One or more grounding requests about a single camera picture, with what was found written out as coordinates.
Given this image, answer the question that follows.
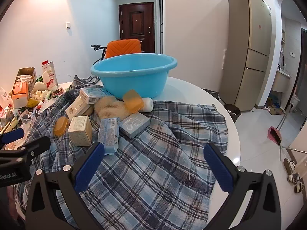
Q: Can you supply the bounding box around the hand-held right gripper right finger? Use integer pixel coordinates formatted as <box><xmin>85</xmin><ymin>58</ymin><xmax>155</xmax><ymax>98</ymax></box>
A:
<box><xmin>203</xmin><ymin>142</ymin><xmax>281</xmax><ymax>230</ymax></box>

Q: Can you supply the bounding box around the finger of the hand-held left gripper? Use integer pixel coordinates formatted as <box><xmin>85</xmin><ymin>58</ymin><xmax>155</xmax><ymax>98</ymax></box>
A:
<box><xmin>0</xmin><ymin>136</ymin><xmax>51</xmax><ymax>165</ymax></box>
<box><xmin>0</xmin><ymin>128</ymin><xmax>26</xmax><ymax>150</ymax></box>

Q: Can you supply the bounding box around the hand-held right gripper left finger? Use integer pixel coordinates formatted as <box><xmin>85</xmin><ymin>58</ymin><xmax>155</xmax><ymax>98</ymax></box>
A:
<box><xmin>25</xmin><ymin>142</ymin><xmax>106</xmax><ymax>230</ymax></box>

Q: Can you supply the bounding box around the blue soap packet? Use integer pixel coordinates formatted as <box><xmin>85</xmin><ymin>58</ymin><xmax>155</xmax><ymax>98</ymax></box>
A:
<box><xmin>98</xmin><ymin>117</ymin><xmax>120</xmax><ymax>155</ymax></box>

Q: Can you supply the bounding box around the beige cardboard box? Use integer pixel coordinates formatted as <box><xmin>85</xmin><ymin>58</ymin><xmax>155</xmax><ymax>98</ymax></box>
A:
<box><xmin>68</xmin><ymin>116</ymin><xmax>93</xmax><ymax>146</ymax></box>

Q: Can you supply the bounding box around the cream soap box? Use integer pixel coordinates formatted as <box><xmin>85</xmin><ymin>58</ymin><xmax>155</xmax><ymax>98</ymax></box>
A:
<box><xmin>65</xmin><ymin>95</ymin><xmax>93</xmax><ymax>120</ymax></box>

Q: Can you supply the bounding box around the grey soap box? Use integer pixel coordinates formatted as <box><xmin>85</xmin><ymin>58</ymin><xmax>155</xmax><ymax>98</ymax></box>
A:
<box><xmin>119</xmin><ymin>113</ymin><xmax>151</xmax><ymax>139</ymax></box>

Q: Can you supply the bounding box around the blue-white soap box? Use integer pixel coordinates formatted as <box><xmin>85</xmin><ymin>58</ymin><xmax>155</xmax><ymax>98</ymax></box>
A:
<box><xmin>80</xmin><ymin>87</ymin><xmax>109</xmax><ymax>104</ymax></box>

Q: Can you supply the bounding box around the large orange soap case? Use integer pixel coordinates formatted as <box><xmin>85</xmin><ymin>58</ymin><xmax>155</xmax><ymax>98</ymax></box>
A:
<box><xmin>122</xmin><ymin>89</ymin><xmax>145</xmax><ymax>113</ymax></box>

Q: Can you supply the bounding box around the blue plastic basin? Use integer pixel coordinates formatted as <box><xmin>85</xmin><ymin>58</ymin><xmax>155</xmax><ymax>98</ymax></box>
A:
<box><xmin>90</xmin><ymin>53</ymin><xmax>178</xmax><ymax>99</ymax></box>

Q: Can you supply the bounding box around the cream plastic tool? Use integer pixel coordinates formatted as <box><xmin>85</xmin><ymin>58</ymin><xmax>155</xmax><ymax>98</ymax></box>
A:
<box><xmin>0</xmin><ymin>117</ymin><xmax>19</xmax><ymax>134</ymax></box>

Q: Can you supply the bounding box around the clear plastic cup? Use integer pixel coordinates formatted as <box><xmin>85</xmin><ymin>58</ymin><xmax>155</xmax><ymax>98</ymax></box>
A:
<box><xmin>21</xmin><ymin>115</ymin><xmax>33</xmax><ymax>128</ymax></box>

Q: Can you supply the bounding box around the small orange soap case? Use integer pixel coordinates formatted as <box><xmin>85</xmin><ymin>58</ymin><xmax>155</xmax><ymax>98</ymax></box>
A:
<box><xmin>53</xmin><ymin>117</ymin><xmax>68</xmax><ymax>136</ymax></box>

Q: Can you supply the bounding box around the red-white snack packet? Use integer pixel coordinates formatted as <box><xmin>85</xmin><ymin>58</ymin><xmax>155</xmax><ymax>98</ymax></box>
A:
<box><xmin>0</xmin><ymin>87</ymin><xmax>13</xmax><ymax>107</ymax></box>

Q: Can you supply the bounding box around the orange-white tissue pack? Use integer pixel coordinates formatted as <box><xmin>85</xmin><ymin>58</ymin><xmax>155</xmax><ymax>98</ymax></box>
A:
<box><xmin>12</xmin><ymin>80</ymin><xmax>29</xmax><ymax>108</ymax></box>

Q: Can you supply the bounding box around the crumpled white tissue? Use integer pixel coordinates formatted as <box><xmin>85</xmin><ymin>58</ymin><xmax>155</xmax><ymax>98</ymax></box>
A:
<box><xmin>32</xmin><ymin>90</ymin><xmax>52</xmax><ymax>101</ymax></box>

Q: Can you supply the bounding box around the cream plastic bottle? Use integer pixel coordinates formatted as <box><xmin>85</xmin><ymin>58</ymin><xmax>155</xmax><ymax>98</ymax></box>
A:
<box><xmin>32</xmin><ymin>81</ymin><xmax>46</xmax><ymax>97</ymax></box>

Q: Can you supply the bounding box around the blue plaid cloth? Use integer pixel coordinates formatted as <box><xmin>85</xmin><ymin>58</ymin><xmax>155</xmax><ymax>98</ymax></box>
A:
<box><xmin>18</xmin><ymin>75</ymin><xmax>228</xmax><ymax>230</ymax></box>

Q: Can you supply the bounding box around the dark trash bin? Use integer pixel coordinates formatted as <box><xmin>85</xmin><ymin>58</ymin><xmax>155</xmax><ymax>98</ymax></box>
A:
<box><xmin>223</xmin><ymin>103</ymin><xmax>241</xmax><ymax>122</ymax></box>

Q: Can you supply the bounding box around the fluffy beige scrunchie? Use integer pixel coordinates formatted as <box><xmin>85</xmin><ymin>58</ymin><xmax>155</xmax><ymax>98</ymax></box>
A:
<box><xmin>94</xmin><ymin>96</ymin><xmax>131</xmax><ymax>119</ymax></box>

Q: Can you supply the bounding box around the open cardboard box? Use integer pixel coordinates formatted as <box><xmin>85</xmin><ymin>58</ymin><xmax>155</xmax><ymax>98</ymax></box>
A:
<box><xmin>16</xmin><ymin>67</ymin><xmax>37</xmax><ymax>97</ymax></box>

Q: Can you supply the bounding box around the pink dustpan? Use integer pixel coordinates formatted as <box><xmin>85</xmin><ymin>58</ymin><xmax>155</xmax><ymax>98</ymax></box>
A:
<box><xmin>267</xmin><ymin>115</ymin><xmax>287</xmax><ymax>145</ymax></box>

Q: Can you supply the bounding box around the silver carton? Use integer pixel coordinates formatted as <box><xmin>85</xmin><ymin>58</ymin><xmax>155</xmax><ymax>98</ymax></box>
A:
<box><xmin>47</xmin><ymin>61</ymin><xmax>59</xmax><ymax>90</ymax></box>

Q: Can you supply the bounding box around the white plastic bottle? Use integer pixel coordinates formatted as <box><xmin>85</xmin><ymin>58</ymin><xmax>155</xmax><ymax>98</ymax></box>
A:
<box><xmin>140</xmin><ymin>97</ymin><xmax>154</xmax><ymax>113</ymax></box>

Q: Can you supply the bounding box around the colourful door mat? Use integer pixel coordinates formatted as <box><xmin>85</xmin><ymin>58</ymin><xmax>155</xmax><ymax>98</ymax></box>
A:
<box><xmin>267</xmin><ymin>98</ymin><xmax>284</xmax><ymax>114</ymax></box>

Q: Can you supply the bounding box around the white washbasin cabinet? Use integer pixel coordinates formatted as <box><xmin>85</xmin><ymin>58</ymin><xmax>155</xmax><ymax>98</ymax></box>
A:
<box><xmin>273</xmin><ymin>71</ymin><xmax>292</xmax><ymax>93</ymax></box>

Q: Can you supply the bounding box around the black bicycle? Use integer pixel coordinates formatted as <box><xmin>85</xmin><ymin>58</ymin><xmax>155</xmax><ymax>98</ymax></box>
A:
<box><xmin>91</xmin><ymin>44</ymin><xmax>107</xmax><ymax>65</ymax></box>

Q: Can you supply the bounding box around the beige refrigerator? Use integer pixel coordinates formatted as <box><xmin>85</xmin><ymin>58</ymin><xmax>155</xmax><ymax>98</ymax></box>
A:
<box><xmin>219</xmin><ymin>0</ymin><xmax>272</xmax><ymax>112</ymax></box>

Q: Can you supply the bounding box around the orange chair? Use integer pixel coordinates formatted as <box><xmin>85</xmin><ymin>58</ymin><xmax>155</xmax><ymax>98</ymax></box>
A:
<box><xmin>105</xmin><ymin>39</ymin><xmax>142</xmax><ymax>59</ymax></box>

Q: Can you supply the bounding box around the dark brown door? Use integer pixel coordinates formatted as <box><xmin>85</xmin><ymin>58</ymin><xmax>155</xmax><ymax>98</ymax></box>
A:
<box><xmin>119</xmin><ymin>2</ymin><xmax>155</xmax><ymax>53</ymax></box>

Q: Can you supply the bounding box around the metal frame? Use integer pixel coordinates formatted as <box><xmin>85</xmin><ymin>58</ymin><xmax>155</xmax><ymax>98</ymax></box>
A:
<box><xmin>279</xmin><ymin>145</ymin><xmax>307</xmax><ymax>161</ymax></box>

